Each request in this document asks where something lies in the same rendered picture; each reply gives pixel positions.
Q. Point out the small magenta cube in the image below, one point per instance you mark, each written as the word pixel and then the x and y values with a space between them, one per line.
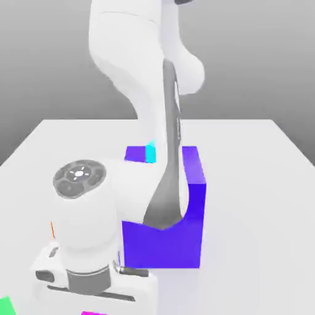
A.
pixel 94 313

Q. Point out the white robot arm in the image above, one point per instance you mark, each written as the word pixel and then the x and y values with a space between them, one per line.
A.
pixel 123 73

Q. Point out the large blue box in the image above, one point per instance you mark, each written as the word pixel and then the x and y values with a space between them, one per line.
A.
pixel 162 248

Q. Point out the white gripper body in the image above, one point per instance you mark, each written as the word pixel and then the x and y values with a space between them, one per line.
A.
pixel 145 292

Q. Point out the small green cube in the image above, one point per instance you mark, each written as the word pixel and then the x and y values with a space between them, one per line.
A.
pixel 6 306

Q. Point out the small orange cube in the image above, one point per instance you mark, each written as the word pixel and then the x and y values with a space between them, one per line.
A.
pixel 52 230

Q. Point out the small cyan cube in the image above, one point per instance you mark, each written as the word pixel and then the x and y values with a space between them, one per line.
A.
pixel 150 154

